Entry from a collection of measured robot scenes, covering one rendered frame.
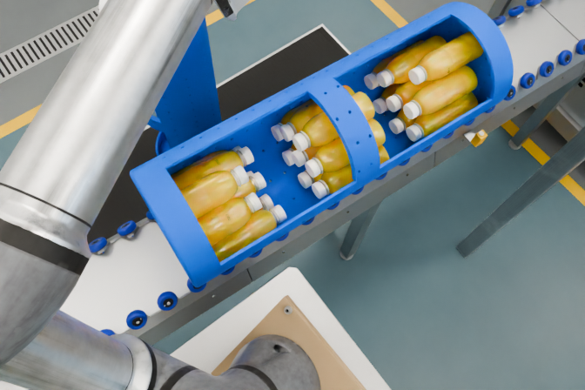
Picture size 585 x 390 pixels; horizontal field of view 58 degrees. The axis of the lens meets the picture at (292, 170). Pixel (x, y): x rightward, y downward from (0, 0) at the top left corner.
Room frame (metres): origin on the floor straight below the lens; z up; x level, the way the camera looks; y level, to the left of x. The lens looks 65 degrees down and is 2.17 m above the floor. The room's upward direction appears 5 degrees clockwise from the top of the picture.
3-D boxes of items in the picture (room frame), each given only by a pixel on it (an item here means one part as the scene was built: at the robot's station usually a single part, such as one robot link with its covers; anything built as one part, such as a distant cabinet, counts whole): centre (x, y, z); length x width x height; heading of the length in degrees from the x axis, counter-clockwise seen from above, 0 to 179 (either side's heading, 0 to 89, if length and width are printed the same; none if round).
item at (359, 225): (0.67, -0.26, 0.31); 0.06 x 0.06 x 0.63; 38
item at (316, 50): (1.07, 0.30, 0.07); 1.50 x 0.52 x 0.15; 132
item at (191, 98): (1.01, 0.43, 0.59); 0.28 x 0.28 x 0.88
